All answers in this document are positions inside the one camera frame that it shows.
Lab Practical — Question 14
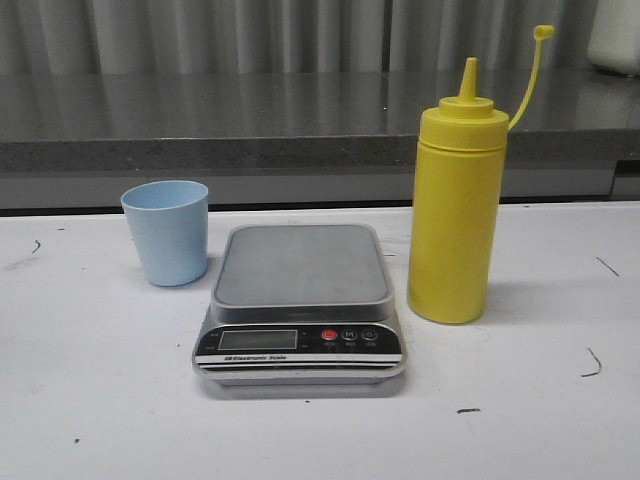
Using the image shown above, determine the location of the light blue plastic cup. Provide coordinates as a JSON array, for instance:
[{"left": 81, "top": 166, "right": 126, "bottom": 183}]
[{"left": 121, "top": 180, "right": 209, "bottom": 287}]

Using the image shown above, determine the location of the yellow squeeze bottle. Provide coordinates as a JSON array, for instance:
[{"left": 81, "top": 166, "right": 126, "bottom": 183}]
[{"left": 407, "top": 25, "right": 555, "bottom": 325}]

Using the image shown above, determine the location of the silver electronic kitchen scale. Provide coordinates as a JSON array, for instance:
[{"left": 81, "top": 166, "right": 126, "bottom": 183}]
[{"left": 192, "top": 224, "right": 407, "bottom": 398}]

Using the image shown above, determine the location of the grey stone counter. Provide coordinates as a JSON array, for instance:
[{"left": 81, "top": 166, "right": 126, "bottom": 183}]
[{"left": 1, "top": 69, "right": 639, "bottom": 215}]

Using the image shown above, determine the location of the white rice cooker appliance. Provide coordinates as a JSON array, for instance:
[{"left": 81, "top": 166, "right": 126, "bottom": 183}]
[{"left": 587, "top": 0, "right": 639, "bottom": 76}]

